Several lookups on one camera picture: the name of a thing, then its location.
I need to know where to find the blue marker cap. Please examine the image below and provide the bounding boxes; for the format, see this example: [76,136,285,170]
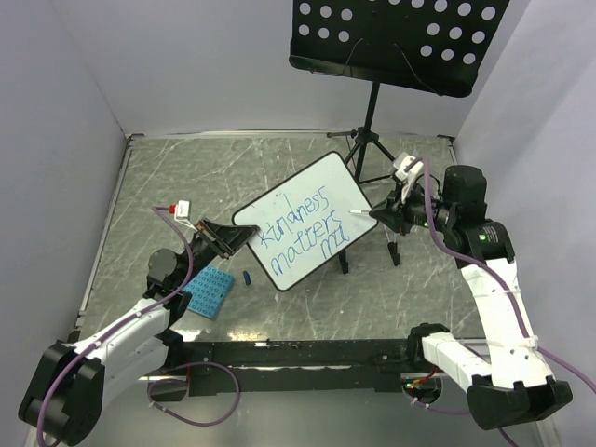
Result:
[242,270,252,286]

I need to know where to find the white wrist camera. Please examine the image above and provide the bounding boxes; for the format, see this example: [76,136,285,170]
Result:
[392,153,424,204]
[168,200,196,231]

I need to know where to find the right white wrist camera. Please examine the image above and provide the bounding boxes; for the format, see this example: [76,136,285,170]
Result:
[392,153,424,204]

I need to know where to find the black perforated music stand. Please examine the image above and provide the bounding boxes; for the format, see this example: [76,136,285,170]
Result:
[289,0,508,183]

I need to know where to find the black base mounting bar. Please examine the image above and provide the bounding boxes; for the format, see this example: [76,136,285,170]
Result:
[128,338,462,397]

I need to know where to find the blue studded building plate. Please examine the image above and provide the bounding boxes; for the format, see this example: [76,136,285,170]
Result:
[183,266,234,320]

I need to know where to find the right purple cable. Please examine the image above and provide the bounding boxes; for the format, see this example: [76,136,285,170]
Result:
[402,156,596,447]

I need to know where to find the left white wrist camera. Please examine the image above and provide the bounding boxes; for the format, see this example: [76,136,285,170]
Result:
[168,200,196,231]

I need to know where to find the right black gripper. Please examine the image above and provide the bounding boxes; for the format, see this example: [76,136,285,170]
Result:
[369,178,456,236]

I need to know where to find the white board with black frame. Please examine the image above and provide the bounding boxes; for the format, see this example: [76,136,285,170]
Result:
[232,151,377,291]

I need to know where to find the black whiteboard easel stand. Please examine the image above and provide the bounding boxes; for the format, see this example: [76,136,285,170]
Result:
[338,226,402,275]

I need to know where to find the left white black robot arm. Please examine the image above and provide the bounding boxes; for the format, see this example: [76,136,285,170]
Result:
[18,219,259,446]

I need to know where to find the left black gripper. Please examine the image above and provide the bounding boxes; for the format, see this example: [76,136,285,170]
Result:
[175,217,259,288]

